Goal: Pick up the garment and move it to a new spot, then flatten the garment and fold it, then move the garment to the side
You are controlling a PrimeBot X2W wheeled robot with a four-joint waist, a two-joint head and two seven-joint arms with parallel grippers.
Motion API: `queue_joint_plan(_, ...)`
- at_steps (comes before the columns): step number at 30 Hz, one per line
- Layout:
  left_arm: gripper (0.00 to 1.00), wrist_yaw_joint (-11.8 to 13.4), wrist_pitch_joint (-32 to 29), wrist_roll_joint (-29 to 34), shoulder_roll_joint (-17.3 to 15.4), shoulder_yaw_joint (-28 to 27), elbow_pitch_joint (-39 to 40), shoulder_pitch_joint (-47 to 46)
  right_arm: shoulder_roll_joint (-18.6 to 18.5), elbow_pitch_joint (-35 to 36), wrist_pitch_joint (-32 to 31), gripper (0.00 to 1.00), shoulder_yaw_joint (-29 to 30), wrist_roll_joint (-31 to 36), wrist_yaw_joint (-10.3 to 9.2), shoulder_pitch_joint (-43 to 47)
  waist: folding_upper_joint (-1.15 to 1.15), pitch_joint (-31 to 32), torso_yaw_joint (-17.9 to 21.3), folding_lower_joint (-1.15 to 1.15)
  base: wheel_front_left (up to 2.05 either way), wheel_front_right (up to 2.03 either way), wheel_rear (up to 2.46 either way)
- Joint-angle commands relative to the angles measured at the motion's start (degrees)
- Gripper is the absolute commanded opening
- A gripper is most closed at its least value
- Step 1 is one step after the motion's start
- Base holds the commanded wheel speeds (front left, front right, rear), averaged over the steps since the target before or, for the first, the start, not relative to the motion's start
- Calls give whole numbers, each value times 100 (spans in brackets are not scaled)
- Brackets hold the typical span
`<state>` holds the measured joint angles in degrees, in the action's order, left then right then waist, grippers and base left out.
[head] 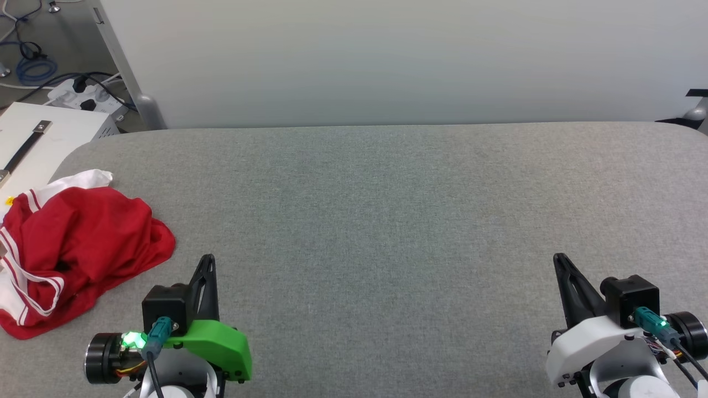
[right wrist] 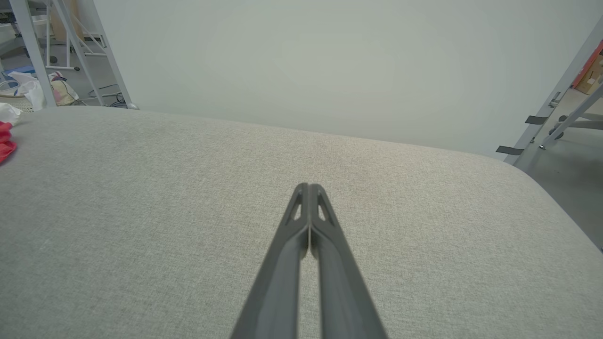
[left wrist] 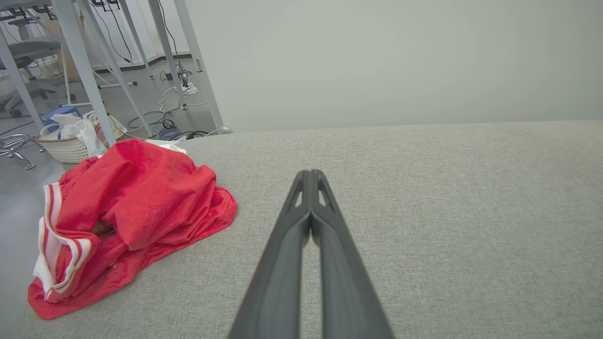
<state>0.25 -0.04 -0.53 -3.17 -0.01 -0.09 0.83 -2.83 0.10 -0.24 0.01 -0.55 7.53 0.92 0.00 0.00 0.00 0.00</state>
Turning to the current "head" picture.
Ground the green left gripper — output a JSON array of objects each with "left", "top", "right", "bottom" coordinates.
[{"left": 164, "top": 254, "right": 253, "bottom": 383}]

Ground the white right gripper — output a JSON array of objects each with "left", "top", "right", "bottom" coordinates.
[{"left": 545, "top": 253, "right": 647, "bottom": 388}]

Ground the red white basketball jersey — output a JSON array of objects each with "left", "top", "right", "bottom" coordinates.
[{"left": 0, "top": 169, "right": 176, "bottom": 340}]

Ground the grey metal partition foot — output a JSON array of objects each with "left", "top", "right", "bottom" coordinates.
[{"left": 134, "top": 94, "right": 167, "bottom": 131}]

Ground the white metal cabinet box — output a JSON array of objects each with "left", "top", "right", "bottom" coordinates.
[{"left": 0, "top": 102, "right": 120, "bottom": 222}]

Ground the black grey stand base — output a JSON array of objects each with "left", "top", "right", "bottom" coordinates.
[{"left": 655, "top": 88, "right": 708, "bottom": 134}]

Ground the white power strip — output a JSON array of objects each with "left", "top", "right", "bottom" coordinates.
[{"left": 46, "top": 77, "right": 127, "bottom": 116}]

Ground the white partition panel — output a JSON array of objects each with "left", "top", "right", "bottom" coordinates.
[{"left": 88, "top": 0, "right": 708, "bottom": 131}]

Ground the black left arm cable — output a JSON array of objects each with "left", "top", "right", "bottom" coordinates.
[{"left": 145, "top": 317, "right": 173, "bottom": 398}]

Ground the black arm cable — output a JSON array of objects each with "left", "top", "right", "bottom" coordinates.
[
  {"left": 632, "top": 307, "right": 708, "bottom": 387},
  {"left": 145, "top": 317, "right": 173, "bottom": 398}
]

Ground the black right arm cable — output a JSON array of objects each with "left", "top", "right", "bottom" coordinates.
[{"left": 632, "top": 307, "right": 708, "bottom": 387}]

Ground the black strap with metal end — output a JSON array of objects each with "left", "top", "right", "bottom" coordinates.
[{"left": 0, "top": 120, "right": 53, "bottom": 184}]

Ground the blue coiled cable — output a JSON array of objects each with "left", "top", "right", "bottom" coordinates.
[{"left": 15, "top": 54, "right": 58, "bottom": 85}]

